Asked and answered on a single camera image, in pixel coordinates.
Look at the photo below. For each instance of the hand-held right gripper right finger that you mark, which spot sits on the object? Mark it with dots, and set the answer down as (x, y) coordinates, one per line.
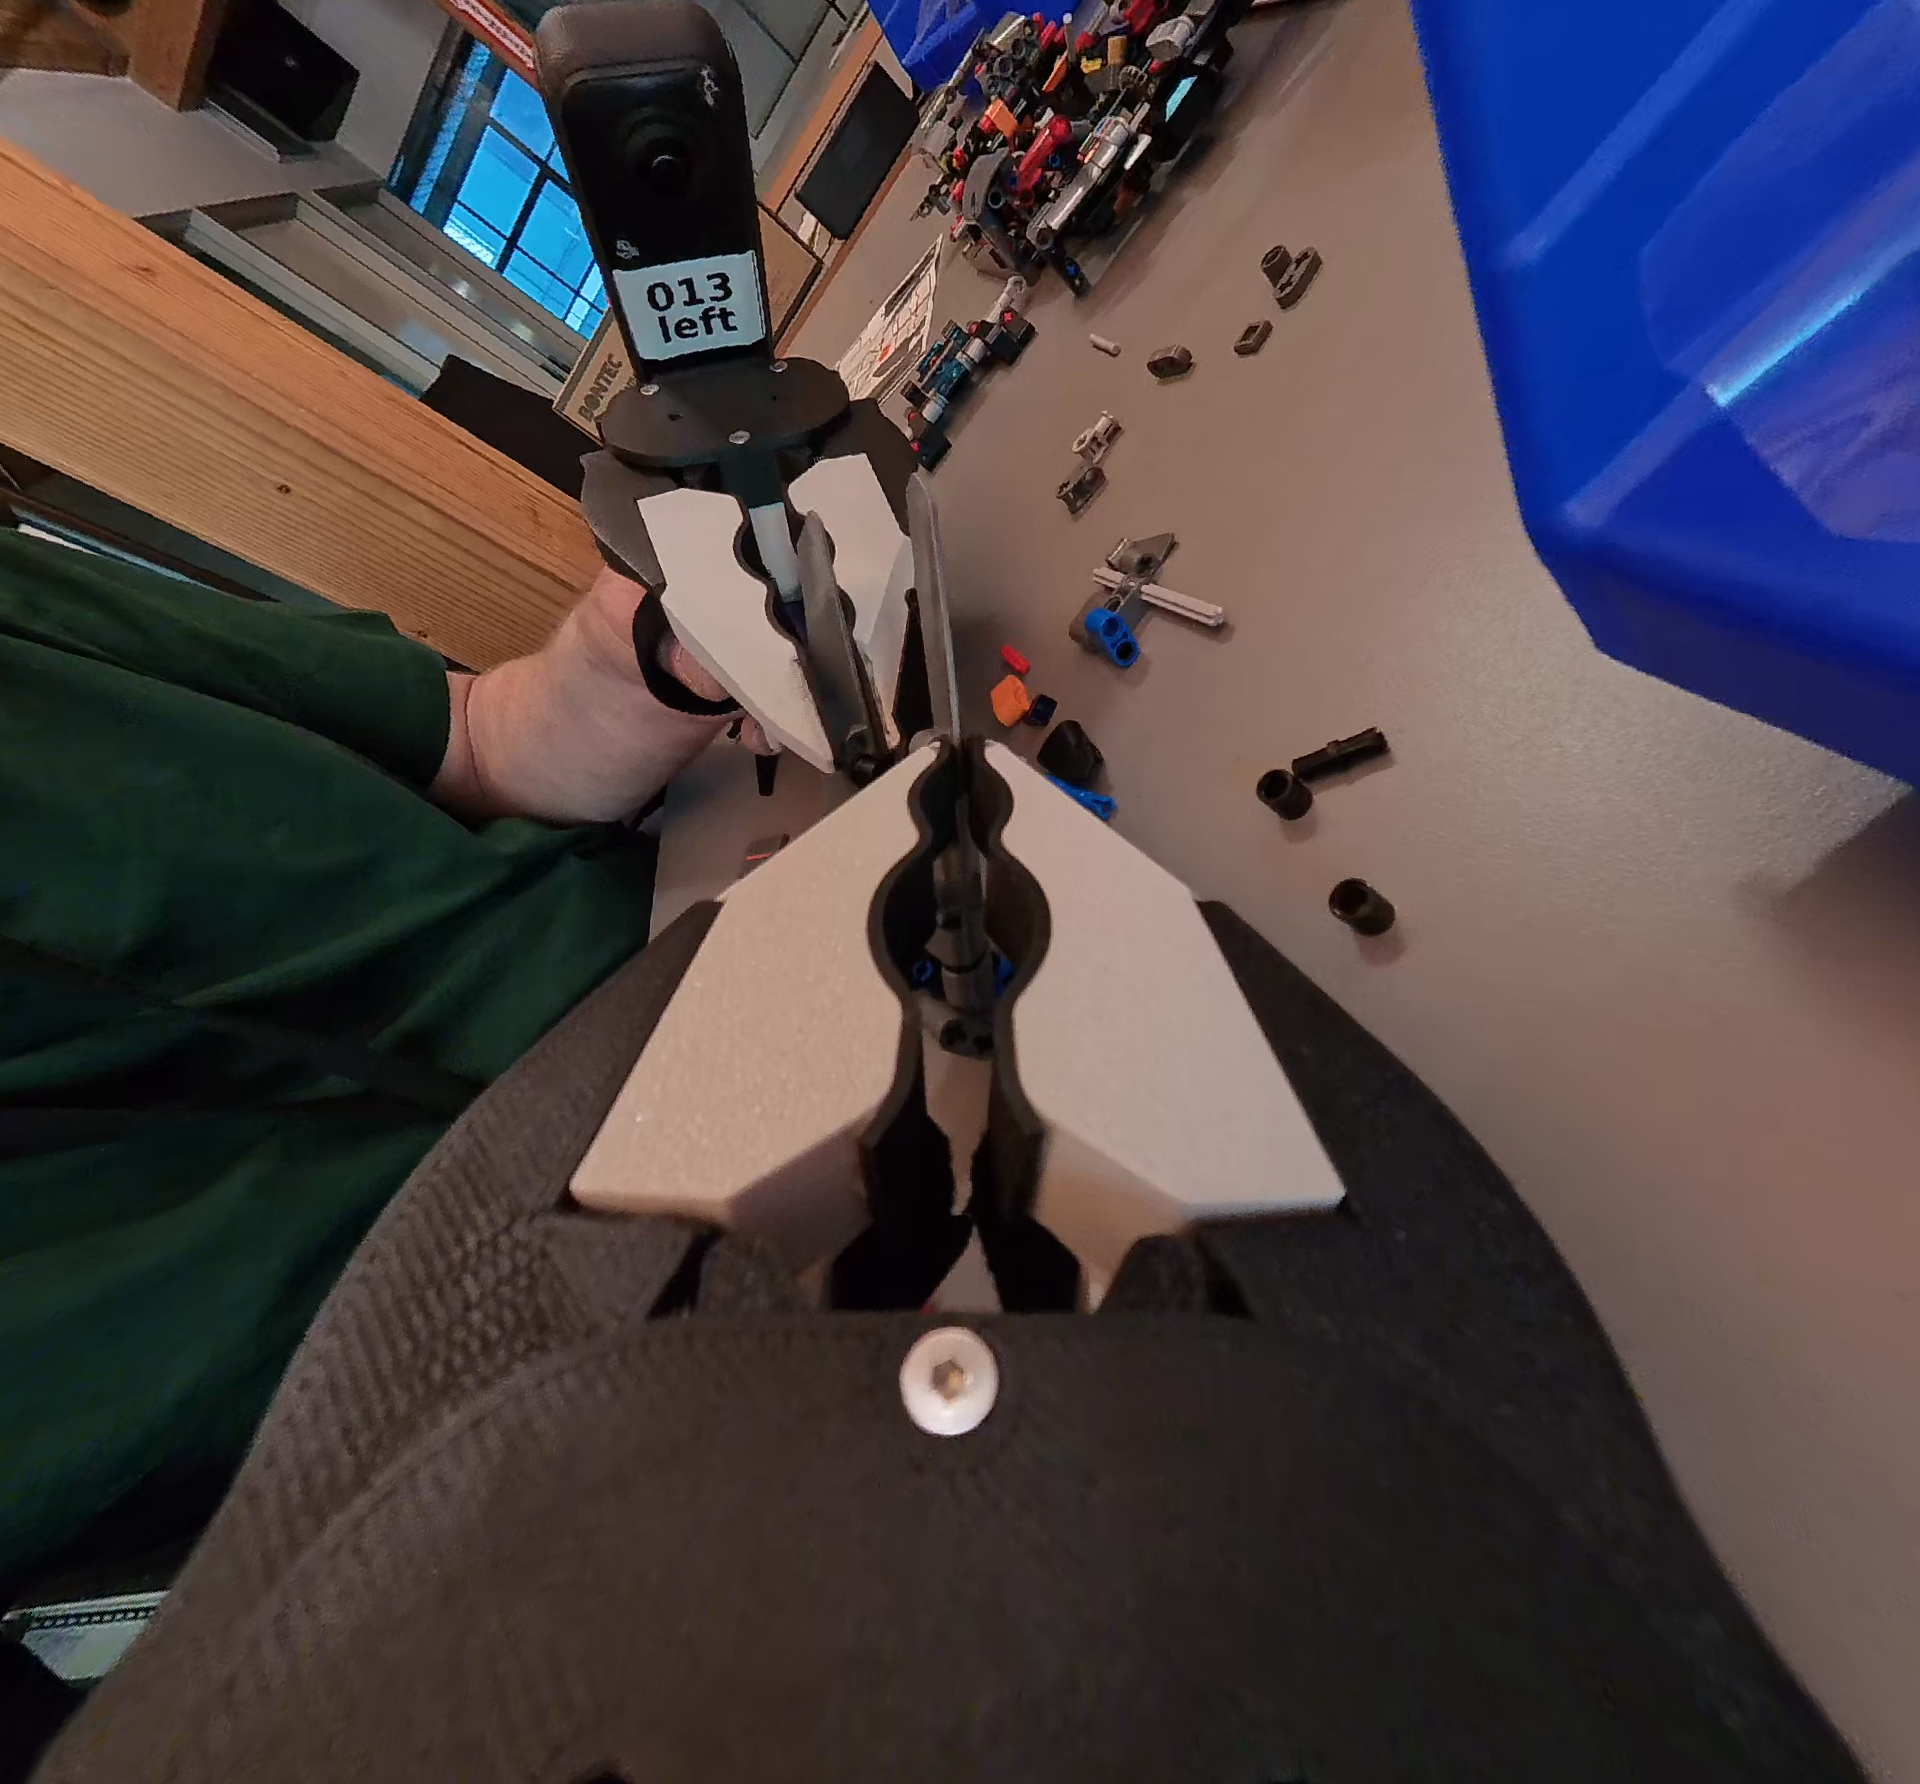
(1170, 1064)

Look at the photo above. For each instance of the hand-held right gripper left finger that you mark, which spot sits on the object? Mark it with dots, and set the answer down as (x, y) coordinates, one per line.
(736, 1064)

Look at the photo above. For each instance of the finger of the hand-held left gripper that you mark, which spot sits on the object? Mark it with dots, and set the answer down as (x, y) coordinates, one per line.
(870, 538)
(718, 598)

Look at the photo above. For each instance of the grey lego wing assembly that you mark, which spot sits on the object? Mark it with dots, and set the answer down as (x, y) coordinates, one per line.
(927, 582)

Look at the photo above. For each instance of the flame print lego assembly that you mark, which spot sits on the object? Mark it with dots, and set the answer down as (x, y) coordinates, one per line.
(971, 359)

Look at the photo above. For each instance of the orange lego piece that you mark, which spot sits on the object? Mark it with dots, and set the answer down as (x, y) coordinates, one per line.
(1013, 701)

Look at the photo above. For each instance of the black lego bush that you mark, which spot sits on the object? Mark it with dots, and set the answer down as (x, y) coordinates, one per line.
(1362, 909)
(1287, 794)

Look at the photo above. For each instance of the light grey lego connector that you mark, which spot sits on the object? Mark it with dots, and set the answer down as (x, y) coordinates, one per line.
(1096, 434)

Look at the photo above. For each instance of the grey lego axle blue assembly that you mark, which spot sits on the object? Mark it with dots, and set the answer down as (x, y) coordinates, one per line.
(1127, 614)

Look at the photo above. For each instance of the blue lego long pin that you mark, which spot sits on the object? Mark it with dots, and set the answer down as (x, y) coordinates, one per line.
(1089, 801)

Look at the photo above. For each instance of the black lego wedge piece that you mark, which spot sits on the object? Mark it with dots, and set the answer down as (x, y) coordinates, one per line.
(1074, 750)

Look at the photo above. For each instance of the small grey lego block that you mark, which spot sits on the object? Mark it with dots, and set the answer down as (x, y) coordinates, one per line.
(1170, 364)

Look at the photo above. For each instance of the black lego long pin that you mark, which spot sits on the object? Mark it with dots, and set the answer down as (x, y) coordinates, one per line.
(1346, 754)

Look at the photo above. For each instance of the lego car chassis model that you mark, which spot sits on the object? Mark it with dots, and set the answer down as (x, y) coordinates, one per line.
(1092, 120)

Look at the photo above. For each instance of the dark grey lego double connector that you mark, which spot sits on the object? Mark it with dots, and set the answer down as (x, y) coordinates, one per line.
(1293, 278)

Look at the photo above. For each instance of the person's left hand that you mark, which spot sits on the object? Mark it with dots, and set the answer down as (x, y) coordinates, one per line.
(552, 719)

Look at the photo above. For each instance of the black box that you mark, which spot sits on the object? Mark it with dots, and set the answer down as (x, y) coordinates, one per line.
(856, 151)

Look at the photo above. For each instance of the printed paper sheet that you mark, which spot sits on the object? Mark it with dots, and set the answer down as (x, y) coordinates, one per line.
(893, 329)

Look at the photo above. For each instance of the cardboard box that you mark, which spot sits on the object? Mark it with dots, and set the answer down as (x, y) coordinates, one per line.
(590, 374)

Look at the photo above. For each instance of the wooden post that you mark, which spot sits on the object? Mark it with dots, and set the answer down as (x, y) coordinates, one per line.
(226, 390)

